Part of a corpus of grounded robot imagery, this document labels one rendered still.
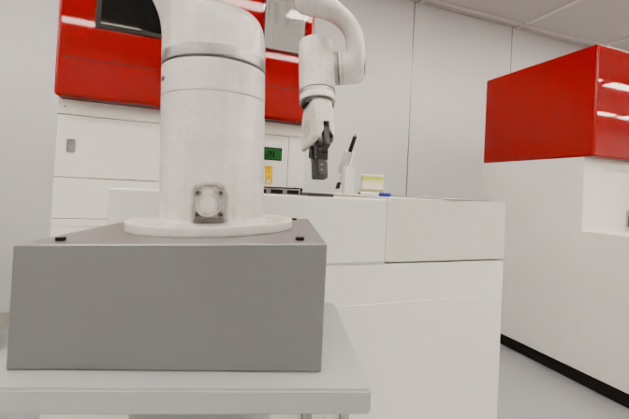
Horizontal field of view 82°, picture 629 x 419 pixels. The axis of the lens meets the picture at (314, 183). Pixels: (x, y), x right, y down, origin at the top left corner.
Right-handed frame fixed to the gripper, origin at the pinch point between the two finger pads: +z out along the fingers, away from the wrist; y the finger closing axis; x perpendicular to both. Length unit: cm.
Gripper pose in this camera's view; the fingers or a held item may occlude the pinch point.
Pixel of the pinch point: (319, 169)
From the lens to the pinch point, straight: 79.6
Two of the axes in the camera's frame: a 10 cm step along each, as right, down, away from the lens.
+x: 9.4, 0.5, 3.4
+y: 3.4, -2.1, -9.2
